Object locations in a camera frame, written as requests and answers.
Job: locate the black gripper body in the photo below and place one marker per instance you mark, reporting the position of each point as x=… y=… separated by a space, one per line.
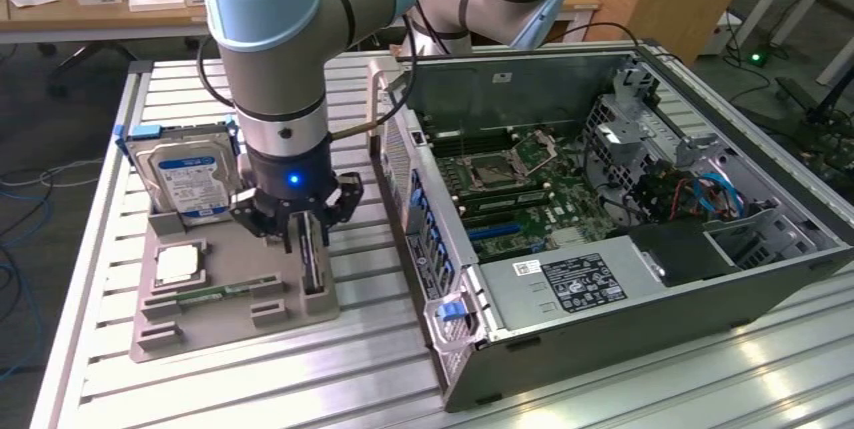
x=289 y=174

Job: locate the graphics card with metal bracket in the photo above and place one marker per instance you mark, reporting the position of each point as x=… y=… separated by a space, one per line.
x=308 y=259

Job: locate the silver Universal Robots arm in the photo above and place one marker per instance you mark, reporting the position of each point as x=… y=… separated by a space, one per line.
x=280 y=49

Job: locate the hard disk in blue carrier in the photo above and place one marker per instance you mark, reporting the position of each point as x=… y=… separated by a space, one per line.
x=180 y=179

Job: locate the silver CPU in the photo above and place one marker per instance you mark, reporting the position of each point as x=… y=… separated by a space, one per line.
x=179 y=264

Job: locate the beige card retention latch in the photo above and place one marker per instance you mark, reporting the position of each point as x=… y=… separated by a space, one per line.
x=375 y=99

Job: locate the grey plastic parts rack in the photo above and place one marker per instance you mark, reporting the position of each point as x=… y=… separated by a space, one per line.
x=227 y=319

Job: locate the CPU socket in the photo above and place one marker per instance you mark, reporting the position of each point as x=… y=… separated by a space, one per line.
x=495 y=170

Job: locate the blue expansion slot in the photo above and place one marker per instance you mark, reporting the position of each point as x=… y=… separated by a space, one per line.
x=494 y=232

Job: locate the installed green RAM stick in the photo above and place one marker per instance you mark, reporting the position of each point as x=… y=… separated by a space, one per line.
x=503 y=203

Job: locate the blue case latch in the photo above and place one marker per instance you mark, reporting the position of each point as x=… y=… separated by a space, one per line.
x=448 y=311

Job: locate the metal socket cover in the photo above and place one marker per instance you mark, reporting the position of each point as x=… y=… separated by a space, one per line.
x=534 y=145

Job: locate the green motherboard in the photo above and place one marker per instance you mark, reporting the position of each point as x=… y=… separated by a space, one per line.
x=567 y=209

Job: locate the grey power supply unit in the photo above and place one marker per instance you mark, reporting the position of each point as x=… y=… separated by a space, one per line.
x=527 y=299

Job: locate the silver perforated drive cage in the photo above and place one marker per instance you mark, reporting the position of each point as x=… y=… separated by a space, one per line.
x=620 y=139

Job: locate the open dark grey PC case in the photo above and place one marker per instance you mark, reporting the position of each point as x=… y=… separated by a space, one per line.
x=600 y=349

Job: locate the white paper card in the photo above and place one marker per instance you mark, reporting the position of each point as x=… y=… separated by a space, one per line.
x=33 y=0

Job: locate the wooden cabinet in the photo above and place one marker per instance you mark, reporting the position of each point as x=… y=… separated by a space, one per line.
x=687 y=4

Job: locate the silver disk bay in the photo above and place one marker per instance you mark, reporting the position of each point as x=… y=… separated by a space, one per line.
x=767 y=239

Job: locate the device with green light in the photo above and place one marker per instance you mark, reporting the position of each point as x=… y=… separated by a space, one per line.
x=756 y=57

